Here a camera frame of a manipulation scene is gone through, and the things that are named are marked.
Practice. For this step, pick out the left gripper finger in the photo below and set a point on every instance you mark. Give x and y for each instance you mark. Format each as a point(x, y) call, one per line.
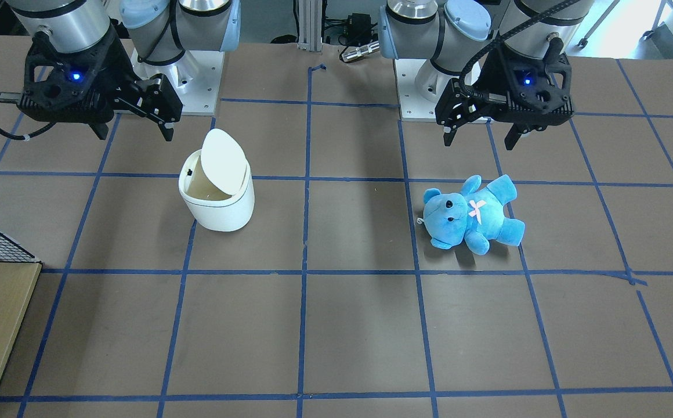
point(515, 134)
point(449, 133)

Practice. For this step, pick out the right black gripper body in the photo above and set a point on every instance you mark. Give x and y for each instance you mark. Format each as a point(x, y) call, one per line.
point(117, 68)

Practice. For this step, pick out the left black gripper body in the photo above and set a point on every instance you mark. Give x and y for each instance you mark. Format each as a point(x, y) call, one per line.
point(485, 76)

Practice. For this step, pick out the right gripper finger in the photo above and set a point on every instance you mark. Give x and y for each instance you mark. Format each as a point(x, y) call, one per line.
point(167, 129)
point(100, 129)

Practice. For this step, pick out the white trash can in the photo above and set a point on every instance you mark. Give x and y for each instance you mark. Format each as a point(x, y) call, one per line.
point(216, 183)

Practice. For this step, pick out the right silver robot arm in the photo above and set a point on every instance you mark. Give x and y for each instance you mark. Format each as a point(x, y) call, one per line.
point(162, 31)

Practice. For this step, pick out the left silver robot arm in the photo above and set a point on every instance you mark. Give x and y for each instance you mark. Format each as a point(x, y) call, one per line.
point(456, 36)

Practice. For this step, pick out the blue teddy bear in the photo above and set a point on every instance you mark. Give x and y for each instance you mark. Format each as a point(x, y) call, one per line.
point(474, 215)

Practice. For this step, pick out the silver metal connector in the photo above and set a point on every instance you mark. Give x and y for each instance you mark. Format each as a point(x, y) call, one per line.
point(354, 53)

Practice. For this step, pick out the black power adapter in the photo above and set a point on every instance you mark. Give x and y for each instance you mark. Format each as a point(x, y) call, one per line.
point(358, 26)

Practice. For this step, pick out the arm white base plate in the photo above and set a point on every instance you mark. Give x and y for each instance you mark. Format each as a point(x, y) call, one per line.
point(196, 78)
point(419, 87)

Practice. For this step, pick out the aluminium profile post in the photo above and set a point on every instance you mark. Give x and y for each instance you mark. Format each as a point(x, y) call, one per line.
point(309, 19)

